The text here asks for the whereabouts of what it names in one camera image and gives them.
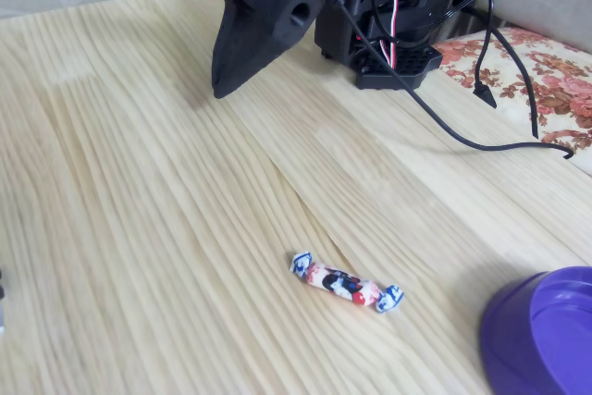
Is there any candy with blue ends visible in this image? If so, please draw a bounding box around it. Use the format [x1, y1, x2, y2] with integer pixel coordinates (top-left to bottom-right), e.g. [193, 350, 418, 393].
[289, 250, 406, 315]

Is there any purple plastic bowl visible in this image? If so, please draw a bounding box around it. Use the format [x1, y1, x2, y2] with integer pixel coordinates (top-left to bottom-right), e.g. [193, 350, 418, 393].
[479, 265, 592, 395]

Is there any floral print fabric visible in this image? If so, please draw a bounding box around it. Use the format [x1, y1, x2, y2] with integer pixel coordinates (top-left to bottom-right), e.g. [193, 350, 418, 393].
[432, 27, 592, 169]

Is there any red white servo wire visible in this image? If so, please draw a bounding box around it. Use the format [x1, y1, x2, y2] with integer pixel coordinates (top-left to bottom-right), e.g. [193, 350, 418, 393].
[376, 0, 423, 68]

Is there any black cable with pointed tip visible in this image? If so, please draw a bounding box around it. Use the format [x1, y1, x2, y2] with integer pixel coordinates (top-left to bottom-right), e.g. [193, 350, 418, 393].
[472, 0, 499, 110]

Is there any long black cable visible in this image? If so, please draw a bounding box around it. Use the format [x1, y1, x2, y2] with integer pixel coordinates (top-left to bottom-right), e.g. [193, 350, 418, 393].
[281, 0, 575, 160]

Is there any thin black cable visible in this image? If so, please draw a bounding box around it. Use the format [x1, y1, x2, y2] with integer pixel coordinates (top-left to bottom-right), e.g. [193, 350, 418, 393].
[488, 24, 540, 141]

